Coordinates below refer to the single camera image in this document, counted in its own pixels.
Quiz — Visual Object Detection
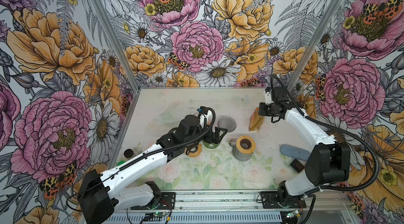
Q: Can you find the clear grey glass carafe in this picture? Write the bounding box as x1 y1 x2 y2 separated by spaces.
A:
229 140 253 161

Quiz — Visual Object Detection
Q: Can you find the wooden ring holder front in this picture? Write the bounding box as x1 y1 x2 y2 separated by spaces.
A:
236 136 256 155

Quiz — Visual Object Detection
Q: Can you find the wooden ring holder near green dripper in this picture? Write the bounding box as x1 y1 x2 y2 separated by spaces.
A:
185 144 202 158

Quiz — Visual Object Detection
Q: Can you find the black lid jar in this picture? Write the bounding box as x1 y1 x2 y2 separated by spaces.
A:
124 149 134 159

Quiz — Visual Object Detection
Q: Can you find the green lid bottle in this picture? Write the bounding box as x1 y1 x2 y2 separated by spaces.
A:
117 160 126 166

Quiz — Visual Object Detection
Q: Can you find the orange coffee filter pack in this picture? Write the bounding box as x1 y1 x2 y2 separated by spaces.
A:
249 108 265 131

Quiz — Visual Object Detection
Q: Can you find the clear grey glass dripper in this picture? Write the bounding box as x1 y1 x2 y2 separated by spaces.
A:
217 116 237 132

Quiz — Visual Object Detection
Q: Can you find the wooden ring holder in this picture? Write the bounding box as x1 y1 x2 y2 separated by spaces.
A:
236 136 256 155
185 144 202 158

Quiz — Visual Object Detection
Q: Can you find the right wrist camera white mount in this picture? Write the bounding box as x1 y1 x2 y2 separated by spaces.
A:
264 87 273 105

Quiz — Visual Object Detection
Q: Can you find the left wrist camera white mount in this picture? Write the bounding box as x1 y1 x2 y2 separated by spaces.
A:
197 106 213 129

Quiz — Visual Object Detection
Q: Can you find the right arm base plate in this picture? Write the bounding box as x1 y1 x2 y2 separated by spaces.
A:
258 191 307 209

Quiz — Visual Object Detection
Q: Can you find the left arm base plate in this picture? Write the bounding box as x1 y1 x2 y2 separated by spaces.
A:
130 192 176 210

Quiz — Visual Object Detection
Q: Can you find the green circuit board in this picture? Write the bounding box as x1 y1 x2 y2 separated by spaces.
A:
285 210 300 218

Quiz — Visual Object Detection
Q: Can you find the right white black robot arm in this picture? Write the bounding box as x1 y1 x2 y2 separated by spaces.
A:
259 87 351 207

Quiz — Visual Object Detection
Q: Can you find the green glass dripper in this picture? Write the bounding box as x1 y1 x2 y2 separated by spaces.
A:
203 141 219 149

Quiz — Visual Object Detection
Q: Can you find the aluminium rail frame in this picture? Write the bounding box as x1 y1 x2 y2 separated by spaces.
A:
102 190 360 224

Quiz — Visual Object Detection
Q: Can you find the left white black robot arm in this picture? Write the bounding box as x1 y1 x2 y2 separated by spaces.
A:
77 113 228 224

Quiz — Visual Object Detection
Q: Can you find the small black box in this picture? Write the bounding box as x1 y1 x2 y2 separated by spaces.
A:
290 159 305 173

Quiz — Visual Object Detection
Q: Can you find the blue grey oval sponge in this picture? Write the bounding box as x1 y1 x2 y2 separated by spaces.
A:
280 144 311 161

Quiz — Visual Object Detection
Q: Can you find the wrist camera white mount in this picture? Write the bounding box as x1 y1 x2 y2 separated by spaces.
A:
264 87 273 105
197 106 213 129

